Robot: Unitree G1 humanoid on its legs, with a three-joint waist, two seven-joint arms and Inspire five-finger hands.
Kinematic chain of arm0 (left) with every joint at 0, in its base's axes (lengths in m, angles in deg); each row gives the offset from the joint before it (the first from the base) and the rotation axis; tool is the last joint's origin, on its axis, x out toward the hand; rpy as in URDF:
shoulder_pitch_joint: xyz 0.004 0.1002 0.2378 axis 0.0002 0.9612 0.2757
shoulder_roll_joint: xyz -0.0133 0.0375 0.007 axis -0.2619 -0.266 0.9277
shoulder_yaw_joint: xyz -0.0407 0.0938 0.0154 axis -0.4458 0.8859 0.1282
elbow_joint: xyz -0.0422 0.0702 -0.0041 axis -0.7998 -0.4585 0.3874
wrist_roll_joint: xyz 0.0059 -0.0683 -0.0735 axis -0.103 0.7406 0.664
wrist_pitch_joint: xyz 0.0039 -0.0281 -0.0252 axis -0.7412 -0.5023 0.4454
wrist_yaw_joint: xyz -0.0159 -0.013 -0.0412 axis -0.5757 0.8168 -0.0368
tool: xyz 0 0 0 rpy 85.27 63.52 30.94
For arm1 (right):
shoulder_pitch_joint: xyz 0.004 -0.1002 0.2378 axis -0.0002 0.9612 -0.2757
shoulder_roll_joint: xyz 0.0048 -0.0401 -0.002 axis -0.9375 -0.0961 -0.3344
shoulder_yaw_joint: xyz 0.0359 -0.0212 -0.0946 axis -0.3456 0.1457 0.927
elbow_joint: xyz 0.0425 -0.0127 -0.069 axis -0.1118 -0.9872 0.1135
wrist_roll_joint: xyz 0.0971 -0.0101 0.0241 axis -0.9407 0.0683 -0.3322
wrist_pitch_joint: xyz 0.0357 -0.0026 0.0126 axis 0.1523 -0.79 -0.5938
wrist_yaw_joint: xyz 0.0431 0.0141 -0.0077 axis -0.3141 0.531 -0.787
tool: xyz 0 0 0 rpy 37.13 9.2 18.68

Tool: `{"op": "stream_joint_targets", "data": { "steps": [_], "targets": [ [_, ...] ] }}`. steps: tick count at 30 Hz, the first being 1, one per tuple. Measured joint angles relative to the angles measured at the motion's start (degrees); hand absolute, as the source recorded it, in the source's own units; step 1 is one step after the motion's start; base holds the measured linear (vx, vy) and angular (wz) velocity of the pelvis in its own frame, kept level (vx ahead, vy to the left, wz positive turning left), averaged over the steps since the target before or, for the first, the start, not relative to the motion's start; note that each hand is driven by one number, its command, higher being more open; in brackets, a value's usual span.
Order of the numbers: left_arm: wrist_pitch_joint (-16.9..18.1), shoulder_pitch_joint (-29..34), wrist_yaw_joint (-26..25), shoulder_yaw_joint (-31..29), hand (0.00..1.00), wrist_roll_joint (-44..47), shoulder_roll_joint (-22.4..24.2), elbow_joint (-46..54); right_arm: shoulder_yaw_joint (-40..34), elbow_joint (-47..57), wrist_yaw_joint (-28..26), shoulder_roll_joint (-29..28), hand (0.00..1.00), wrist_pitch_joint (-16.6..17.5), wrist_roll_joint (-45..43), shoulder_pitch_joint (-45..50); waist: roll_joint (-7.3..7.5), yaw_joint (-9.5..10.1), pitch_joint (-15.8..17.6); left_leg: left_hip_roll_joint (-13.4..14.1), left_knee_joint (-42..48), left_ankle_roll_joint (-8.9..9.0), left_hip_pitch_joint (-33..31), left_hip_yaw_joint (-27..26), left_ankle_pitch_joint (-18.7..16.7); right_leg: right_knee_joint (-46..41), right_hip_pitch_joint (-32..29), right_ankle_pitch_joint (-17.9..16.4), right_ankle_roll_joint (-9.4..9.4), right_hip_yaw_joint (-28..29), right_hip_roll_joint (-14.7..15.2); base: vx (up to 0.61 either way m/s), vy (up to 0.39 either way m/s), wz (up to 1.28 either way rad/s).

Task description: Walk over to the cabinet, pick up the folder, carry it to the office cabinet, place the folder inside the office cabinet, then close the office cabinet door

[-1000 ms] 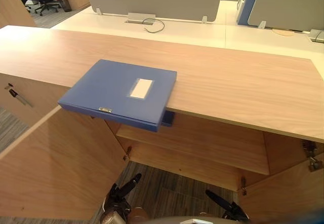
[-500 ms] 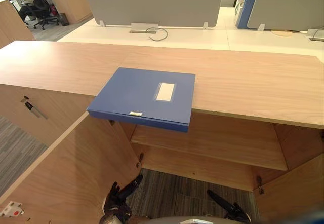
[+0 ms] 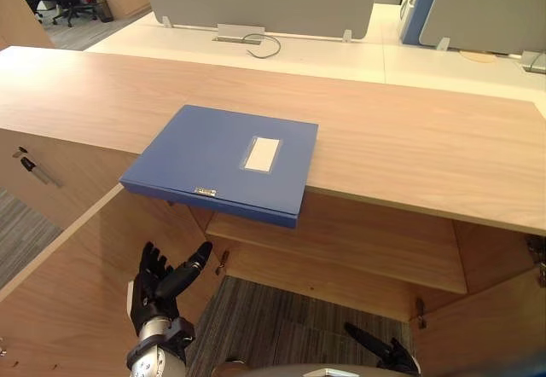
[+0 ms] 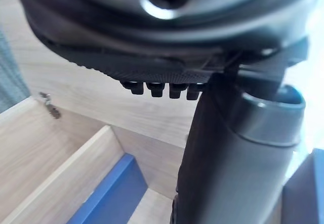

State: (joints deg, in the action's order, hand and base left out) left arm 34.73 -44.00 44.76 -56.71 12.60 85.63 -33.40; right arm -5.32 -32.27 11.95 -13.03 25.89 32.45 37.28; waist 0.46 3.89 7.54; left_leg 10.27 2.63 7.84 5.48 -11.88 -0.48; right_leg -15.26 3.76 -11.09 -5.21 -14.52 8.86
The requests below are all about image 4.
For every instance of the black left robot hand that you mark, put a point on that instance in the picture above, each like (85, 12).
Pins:
(162, 31)

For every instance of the blue folder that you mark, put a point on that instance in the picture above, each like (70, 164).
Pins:
(108, 191)

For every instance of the teal curtain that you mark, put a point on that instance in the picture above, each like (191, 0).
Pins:
(11, 74)

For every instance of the dark blue box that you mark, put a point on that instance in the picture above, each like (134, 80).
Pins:
(302, 186)

